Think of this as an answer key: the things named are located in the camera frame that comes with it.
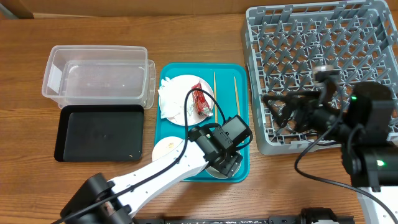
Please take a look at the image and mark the red snack wrapper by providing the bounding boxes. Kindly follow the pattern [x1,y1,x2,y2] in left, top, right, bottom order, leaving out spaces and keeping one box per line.
[192,82,212,117]

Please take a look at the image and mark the pink bowl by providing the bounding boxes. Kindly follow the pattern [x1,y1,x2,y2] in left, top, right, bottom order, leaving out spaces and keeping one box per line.
[152,136,183,162]

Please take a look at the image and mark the white napkin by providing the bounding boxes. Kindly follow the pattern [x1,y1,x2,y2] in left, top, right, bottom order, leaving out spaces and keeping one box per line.
[158,77,187,119]

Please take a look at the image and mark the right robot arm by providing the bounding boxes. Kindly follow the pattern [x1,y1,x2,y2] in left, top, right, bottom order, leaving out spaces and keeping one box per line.
[262,81,397,223]

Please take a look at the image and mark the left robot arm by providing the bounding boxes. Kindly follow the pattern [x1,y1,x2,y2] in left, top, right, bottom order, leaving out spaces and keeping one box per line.
[58,115,253,223]

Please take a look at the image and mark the teal plastic tray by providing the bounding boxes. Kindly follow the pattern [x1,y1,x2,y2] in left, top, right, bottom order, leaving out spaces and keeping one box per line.
[160,63,250,183]

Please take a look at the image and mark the right wooden chopstick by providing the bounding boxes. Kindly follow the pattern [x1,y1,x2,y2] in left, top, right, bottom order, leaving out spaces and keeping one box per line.
[234,77,241,116]

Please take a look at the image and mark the wooden chopstick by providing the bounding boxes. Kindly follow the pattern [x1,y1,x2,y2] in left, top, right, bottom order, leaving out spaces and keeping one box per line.
[213,72,218,123]
[234,77,241,116]

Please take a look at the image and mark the left wooden chopstick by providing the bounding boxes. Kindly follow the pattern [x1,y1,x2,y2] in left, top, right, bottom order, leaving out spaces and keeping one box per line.
[213,72,218,123]

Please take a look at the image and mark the grey dish rack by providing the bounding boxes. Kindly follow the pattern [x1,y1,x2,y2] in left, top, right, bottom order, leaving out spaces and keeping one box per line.
[242,1,397,155]

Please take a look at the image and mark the pink plate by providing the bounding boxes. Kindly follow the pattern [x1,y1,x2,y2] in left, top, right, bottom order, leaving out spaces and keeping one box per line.
[158,75,214,126]

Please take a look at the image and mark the black rectangular tray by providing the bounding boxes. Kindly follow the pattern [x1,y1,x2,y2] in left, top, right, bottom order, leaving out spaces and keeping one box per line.
[54,105,144,162]

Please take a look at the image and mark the clear plastic bin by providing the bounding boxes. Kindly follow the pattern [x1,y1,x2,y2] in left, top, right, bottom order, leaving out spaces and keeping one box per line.
[42,45,156,110]

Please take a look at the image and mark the black rail at table edge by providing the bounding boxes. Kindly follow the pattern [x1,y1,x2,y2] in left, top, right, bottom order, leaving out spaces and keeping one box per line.
[132,207,355,224]

